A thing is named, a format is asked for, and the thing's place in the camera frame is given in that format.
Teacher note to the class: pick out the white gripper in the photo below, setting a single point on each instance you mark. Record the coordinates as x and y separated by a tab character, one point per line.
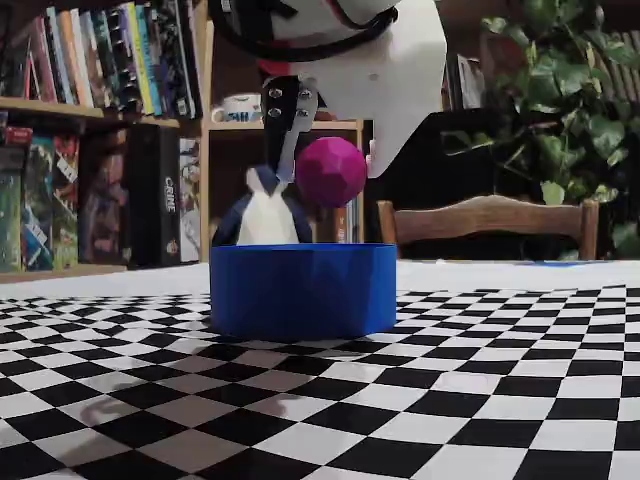
395	90

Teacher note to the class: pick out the pink faceted ball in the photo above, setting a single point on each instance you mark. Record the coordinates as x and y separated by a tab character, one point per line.
330	172

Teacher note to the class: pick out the blue round box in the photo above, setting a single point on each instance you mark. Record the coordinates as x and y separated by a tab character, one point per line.
300	290

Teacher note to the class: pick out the black CRIME game box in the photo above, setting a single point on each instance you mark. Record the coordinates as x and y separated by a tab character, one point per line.
155	200

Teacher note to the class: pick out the dark brown game box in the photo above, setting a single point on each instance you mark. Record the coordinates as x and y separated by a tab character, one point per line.
105	200

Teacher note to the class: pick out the red white game box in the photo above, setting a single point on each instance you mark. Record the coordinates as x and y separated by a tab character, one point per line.
66	200

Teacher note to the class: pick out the teal green game box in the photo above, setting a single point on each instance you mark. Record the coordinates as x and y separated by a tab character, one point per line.
38	210

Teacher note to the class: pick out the small red box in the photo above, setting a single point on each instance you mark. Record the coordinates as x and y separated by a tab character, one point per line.
17	135

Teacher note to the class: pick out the red spine books group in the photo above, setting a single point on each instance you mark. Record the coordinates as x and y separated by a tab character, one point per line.
347	225

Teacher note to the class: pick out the white mug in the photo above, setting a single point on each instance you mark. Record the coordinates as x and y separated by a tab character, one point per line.
240	107

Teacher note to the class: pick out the blue white penguin figure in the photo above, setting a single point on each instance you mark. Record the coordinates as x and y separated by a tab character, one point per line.
265	220

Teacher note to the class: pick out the light wooden bookshelf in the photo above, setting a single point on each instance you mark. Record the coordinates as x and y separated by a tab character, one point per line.
205	150

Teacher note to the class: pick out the dark wooden cabinet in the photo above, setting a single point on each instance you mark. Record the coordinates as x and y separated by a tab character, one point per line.
470	175

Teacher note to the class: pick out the pale picture books group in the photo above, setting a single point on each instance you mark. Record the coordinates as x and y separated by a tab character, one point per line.
470	80

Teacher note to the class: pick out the brown wooden chair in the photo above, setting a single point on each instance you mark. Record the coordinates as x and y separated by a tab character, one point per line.
480	222

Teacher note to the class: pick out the green leafy pothos plant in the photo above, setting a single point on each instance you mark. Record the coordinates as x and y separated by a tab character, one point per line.
550	85

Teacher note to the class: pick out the row of colourful books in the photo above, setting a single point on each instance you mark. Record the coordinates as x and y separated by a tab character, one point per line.
100	55

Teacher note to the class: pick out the blue tape strip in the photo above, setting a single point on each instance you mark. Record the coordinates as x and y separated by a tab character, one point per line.
555	262

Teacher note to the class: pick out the checkerboard printed white sheet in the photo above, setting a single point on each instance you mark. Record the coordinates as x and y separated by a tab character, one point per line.
350	400

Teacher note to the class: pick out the row of brown books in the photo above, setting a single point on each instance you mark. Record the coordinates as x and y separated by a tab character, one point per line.
615	75

